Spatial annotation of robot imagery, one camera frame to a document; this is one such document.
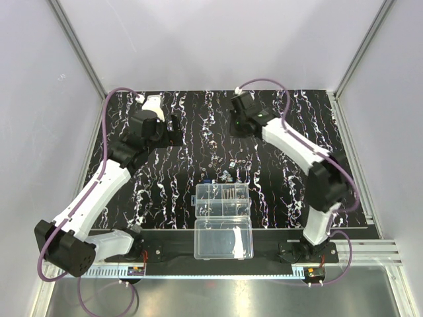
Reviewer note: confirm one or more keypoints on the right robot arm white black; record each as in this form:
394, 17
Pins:
327, 182

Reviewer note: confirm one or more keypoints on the aluminium rail right side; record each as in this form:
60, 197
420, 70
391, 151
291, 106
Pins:
364, 253

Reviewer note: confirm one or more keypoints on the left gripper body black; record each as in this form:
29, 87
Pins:
175, 129

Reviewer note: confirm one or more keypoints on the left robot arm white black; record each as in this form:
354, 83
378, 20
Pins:
65, 242

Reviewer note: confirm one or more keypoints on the right aluminium frame post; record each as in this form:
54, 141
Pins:
371, 33

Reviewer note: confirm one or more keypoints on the white slotted cable duct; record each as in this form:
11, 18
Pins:
134, 272

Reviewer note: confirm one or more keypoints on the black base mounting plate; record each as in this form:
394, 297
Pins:
175, 248

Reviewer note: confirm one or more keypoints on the black marbled table mat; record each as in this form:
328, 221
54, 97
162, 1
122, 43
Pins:
159, 196

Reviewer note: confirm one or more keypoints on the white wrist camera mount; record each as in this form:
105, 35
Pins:
154, 103

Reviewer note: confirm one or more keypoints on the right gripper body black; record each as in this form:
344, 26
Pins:
238, 124

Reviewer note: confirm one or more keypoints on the left aluminium frame post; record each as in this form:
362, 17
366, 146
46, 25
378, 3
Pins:
76, 45

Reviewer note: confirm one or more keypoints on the clear plastic organizer box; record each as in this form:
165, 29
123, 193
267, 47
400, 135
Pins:
222, 220

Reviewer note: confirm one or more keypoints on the aluminium frame post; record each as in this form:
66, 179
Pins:
371, 33
76, 45

